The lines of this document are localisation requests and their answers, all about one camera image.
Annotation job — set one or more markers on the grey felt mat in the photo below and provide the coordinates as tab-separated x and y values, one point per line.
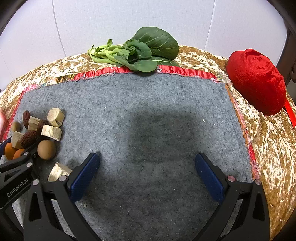
148	129

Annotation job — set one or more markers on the brown longan small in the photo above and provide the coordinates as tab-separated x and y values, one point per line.
16	126

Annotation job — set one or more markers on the orange kumquat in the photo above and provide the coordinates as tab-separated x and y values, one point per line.
9	151
18	153

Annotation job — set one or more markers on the brown longan large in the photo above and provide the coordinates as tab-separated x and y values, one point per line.
46	149

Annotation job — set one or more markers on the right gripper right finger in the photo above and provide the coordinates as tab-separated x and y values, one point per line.
242	213

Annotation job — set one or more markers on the red jujube date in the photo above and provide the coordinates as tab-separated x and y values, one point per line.
26	117
40	126
28	138

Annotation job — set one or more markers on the green bok choy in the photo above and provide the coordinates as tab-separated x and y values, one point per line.
144	52

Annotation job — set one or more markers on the red velvet hat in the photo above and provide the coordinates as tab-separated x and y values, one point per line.
257	80

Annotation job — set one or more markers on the gold sequin tablecloth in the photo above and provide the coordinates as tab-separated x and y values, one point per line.
272	137

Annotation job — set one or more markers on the red cylinder can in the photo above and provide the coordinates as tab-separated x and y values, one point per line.
290	113

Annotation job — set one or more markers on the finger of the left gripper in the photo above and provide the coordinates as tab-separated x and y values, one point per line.
17	175

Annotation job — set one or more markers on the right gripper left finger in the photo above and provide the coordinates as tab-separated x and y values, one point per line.
41	221

